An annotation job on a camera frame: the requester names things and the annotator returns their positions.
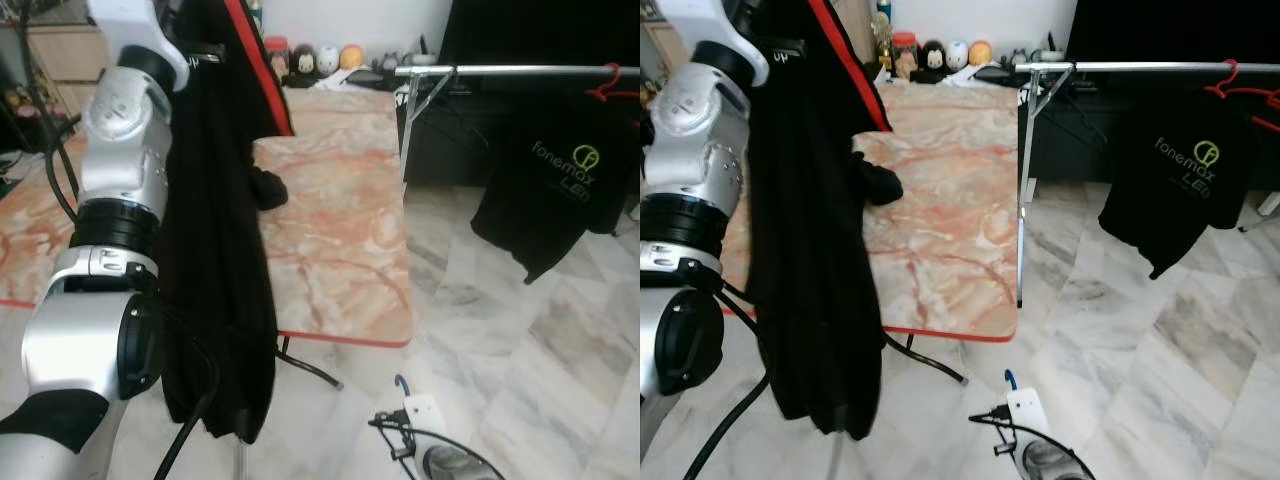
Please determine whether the black shirt with red collar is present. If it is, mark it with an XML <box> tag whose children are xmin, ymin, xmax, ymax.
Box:
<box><xmin>160</xmin><ymin>0</ymin><xmax>296</xmax><ymax>446</ymax></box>
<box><xmin>745</xmin><ymin>0</ymin><xmax>896</xmax><ymax>441</ymax></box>

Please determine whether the red plastic hanger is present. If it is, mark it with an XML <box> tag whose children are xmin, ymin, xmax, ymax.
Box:
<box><xmin>1205</xmin><ymin>58</ymin><xmax>1280</xmax><ymax>111</ymax></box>
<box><xmin>585</xmin><ymin>62</ymin><xmax>640</xmax><ymax>103</ymax></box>

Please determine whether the black fonemax print shirt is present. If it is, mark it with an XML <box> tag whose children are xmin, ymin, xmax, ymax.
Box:
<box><xmin>1098</xmin><ymin>95</ymin><xmax>1259</xmax><ymax>281</ymax></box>
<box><xmin>472</xmin><ymin>95</ymin><xmax>626</xmax><ymax>286</ymax></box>

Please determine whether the plain black garment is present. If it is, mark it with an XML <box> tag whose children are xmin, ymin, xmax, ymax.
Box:
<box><xmin>855</xmin><ymin>155</ymin><xmax>904</xmax><ymax>206</ymax></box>
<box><xmin>250</xmin><ymin>165</ymin><xmax>291</xmax><ymax>211</ymax></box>

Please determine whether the black TV console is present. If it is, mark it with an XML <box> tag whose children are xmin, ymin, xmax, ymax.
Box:
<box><xmin>400</xmin><ymin>75</ymin><xmax>640</xmax><ymax>186</ymax></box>
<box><xmin>1025</xmin><ymin>75</ymin><xmax>1280</xmax><ymax>216</ymax></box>

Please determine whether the silver metal clothes rack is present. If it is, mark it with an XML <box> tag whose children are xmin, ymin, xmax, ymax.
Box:
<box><xmin>1013</xmin><ymin>60</ymin><xmax>1280</xmax><ymax>306</ymax></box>
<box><xmin>393</xmin><ymin>62</ymin><xmax>640</xmax><ymax>216</ymax></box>

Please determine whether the black flat television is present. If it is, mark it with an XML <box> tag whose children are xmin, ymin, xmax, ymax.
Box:
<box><xmin>1065</xmin><ymin>0</ymin><xmax>1280</xmax><ymax>63</ymax></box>
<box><xmin>437</xmin><ymin>0</ymin><xmax>640</xmax><ymax>66</ymax></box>

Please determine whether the beige wooden cabinet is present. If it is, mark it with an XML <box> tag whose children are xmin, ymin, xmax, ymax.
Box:
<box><xmin>0</xmin><ymin>20</ymin><xmax>96</xmax><ymax>111</ymax></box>

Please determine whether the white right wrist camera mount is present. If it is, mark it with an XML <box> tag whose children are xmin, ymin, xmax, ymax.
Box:
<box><xmin>1005</xmin><ymin>388</ymin><xmax>1051</xmax><ymax>446</ymax></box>
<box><xmin>400</xmin><ymin>393</ymin><xmax>448</xmax><ymax>451</ymax></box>

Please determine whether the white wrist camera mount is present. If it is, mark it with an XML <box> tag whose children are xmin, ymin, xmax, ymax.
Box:
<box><xmin>660</xmin><ymin>0</ymin><xmax>771</xmax><ymax>86</ymax></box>
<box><xmin>400</xmin><ymin>393</ymin><xmax>448</xmax><ymax>451</ymax></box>
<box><xmin>1005</xmin><ymin>388</ymin><xmax>1051</xmax><ymax>446</ymax></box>
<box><xmin>85</xmin><ymin>0</ymin><xmax>191</xmax><ymax>91</ymax></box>

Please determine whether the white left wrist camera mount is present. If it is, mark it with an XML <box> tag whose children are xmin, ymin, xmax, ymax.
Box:
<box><xmin>85</xmin><ymin>0</ymin><xmax>191</xmax><ymax>91</ymax></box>
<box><xmin>660</xmin><ymin>0</ymin><xmax>771</xmax><ymax>86</ymax></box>

